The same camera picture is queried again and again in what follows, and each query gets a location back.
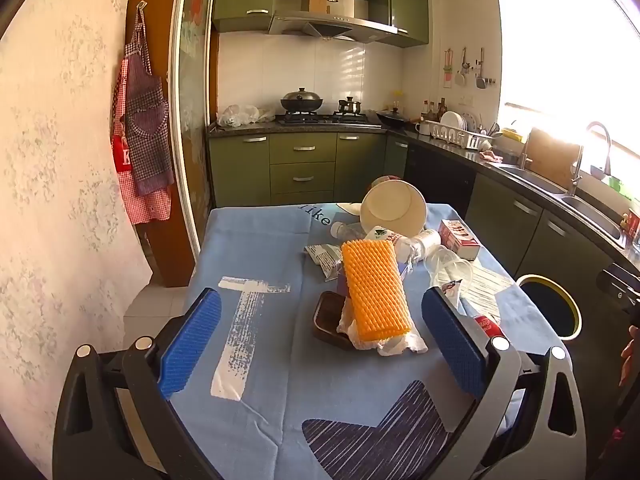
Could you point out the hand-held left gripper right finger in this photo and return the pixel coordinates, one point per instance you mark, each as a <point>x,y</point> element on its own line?
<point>452,340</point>

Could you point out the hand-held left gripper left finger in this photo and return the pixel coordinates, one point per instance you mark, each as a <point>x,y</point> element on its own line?
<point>192,342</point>

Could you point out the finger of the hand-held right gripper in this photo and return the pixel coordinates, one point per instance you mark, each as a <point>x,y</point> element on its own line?
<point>617,285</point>

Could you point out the red soda can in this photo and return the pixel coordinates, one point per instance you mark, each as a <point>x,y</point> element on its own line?
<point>487,323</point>

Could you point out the yellow-rimmed trash bin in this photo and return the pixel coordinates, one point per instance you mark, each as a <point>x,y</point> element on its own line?
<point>574,310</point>

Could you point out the white paper towel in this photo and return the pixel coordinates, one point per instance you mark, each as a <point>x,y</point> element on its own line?
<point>400,345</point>

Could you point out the clear plastic cup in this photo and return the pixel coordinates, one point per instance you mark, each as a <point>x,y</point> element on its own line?
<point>447,265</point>

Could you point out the orange textured sponge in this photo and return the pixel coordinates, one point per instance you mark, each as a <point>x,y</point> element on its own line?
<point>375,290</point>

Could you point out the small white bottle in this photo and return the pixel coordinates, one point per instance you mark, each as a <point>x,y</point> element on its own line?
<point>427,242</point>

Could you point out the red and white carton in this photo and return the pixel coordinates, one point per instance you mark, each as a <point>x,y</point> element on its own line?
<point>457,237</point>

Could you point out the clear plastic water bottle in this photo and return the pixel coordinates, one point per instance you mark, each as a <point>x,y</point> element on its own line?
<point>382,235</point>

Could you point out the brown plastic tray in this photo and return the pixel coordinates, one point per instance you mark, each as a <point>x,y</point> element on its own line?
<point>327,317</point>

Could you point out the silver snack wrapper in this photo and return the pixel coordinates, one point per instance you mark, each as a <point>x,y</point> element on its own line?
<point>325,257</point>

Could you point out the person's right hand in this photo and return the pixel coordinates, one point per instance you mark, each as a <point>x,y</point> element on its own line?
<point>631,357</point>

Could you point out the steel sink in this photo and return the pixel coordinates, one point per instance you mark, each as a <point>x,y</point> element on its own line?
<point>585,210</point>

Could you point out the green plastic item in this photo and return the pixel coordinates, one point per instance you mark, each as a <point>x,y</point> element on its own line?
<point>622,187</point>

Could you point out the small grey bowl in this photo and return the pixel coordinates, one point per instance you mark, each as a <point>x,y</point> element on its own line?
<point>598,172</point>

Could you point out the blue printed tablecloth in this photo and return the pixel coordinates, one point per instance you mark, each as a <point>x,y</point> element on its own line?
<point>280,260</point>

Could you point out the tall curved steel faucet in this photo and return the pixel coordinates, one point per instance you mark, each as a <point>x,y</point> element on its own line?
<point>577,170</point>

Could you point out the wooden cutting board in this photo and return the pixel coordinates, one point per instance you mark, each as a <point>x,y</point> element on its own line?
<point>552,157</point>

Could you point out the red checked apron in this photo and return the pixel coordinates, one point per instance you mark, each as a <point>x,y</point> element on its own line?
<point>145,207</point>

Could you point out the pink cloth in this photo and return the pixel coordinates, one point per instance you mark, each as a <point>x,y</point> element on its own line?
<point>490,156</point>

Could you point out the yellow sponge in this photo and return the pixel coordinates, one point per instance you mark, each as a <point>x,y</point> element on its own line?
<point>511,135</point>

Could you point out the green lower cabinets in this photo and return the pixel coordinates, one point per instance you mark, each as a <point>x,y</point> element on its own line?
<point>302,180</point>

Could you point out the white dish rack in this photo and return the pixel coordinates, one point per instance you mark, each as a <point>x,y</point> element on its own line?
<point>457,137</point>

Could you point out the white mug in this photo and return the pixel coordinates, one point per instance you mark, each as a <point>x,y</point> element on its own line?
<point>425,128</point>

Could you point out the dark stone countertop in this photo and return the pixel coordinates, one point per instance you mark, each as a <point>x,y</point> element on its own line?
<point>240,131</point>

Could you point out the white plates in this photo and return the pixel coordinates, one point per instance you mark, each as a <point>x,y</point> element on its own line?
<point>452,119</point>

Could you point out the purple checked apron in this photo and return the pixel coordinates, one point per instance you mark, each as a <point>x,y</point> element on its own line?
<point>147,125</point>

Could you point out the black frying pan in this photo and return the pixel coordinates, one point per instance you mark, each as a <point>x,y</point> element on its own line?
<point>392,119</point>

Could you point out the row of condiment bottles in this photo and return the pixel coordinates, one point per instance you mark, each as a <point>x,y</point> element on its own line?
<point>435,109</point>

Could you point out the white plastic bag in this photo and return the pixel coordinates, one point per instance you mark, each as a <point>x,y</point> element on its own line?
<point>240,115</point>

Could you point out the glass sliding door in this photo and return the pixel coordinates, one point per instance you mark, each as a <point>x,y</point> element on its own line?
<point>192,110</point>

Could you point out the bright window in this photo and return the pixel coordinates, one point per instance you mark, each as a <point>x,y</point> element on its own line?
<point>560,50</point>

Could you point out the hanging grey spatula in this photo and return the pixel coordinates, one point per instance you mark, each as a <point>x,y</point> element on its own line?
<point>480,80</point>

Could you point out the small dark kettle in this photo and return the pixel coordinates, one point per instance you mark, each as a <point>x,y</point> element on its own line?
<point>350,106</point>

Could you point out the gas stove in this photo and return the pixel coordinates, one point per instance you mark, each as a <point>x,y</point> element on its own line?
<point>320,119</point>

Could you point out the hanging white ladle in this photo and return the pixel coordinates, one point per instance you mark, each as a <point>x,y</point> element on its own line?
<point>461,77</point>

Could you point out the black wok with lid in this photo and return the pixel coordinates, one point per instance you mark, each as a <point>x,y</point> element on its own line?
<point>301,101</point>

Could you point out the hanging striped utensil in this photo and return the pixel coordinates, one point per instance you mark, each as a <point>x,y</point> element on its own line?
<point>447,67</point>

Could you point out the steel range hood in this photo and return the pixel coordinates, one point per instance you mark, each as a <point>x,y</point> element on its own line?
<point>330,22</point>

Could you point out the wooden door frame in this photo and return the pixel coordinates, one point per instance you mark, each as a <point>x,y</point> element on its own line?
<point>155,20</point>

